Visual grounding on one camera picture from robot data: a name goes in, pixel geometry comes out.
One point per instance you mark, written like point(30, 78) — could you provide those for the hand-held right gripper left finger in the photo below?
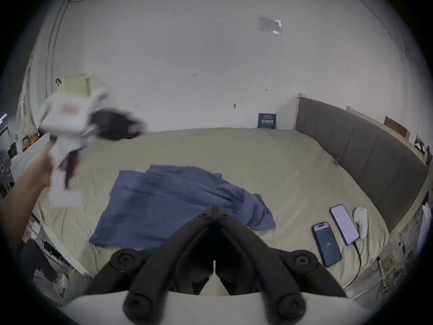
point(159, 269)

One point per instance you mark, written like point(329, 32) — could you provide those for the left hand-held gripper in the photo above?
point(67, 127)

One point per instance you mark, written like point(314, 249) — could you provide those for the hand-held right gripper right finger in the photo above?
point(270, 269)

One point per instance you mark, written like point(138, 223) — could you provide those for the person's left hand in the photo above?
point(47, 166)

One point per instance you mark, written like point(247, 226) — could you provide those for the dark blue phone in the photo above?
point(326, 244)

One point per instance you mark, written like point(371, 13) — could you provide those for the dark blue shirt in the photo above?
point(176, 208)

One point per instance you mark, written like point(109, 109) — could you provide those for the phone with pale screen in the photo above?
point(344, 223)

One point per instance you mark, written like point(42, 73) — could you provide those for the white hand controller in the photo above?
point(361, 222)

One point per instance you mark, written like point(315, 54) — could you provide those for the bed with beige sheet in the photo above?
point(291, 168)

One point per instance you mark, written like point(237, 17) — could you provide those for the dark padded headboard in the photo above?
point(365, 154)

